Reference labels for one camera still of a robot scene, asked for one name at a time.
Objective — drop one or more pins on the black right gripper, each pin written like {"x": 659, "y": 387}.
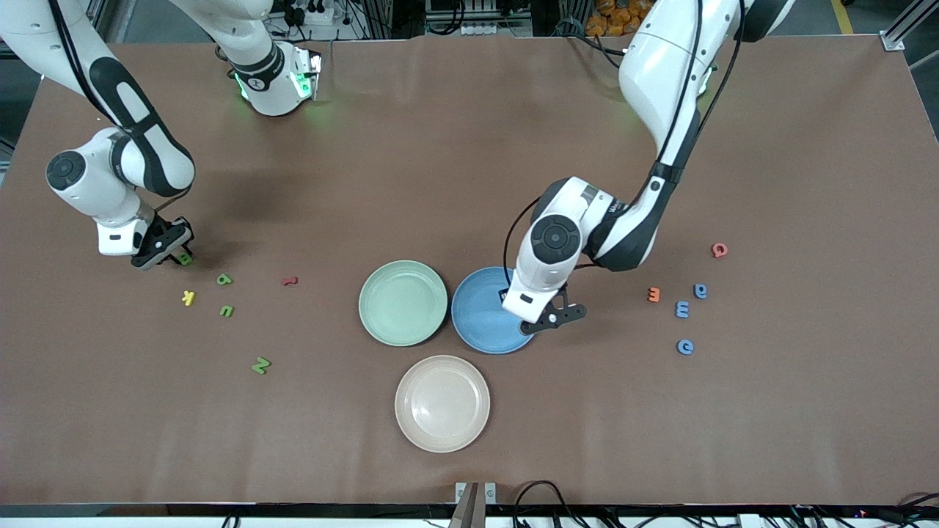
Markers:
{"x": 162, "y": 240}

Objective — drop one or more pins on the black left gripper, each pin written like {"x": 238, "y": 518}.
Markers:
{"x": 502, "y": 292}

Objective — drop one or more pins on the green foam letter B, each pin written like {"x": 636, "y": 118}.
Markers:
{"x": 184, "y": 258}

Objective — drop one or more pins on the green foam letter a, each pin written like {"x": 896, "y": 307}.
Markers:
{"x": 224, "y": 279}

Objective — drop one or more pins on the blue foam lowercase e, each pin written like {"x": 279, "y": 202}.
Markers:
{"x": 685, "y": 347}

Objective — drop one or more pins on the blue foam letter a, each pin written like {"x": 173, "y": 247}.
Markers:
{"x": 700, "y": 291}

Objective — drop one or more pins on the green foam letter N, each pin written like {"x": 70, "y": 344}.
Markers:
{"x": 260, "y": 364}

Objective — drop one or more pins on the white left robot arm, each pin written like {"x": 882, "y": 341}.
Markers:
{"x": 660, "y": 73}

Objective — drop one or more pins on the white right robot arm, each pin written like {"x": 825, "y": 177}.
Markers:
{"x": 147, "y": 158}

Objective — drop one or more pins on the yellow foam letter K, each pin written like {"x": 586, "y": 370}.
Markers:
{"x": 188, "y": 297}

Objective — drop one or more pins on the blue plate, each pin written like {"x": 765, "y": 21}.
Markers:
{"x": 477, "y": 315}

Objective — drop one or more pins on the blue foam capital E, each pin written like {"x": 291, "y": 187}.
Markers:
{"x": 682, "y": 309}

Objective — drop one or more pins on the beige plate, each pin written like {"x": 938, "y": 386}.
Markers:
{"x": 442, "y": 403}

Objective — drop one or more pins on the pale green plate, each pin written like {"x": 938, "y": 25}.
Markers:
{"x": 403, "y": 303}

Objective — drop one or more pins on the red foam letter Q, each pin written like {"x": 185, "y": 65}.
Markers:
{"x": 720, "y": 250}

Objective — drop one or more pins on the brown table cover sheet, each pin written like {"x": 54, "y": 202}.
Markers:
{"x": 469, "y": 147}

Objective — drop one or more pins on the white power strip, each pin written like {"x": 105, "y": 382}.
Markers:
{"x": 315, "y": 13}
{"x": 484, "y": 29}

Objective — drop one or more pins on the orange objects pile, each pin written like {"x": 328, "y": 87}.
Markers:
{"x": 612, "y": 18}

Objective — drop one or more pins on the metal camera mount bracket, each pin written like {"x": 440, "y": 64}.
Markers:
{"x": 469, "y": 506}

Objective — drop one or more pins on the aluminium frame profile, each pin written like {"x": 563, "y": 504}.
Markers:
{"x": 892, "y": 40}

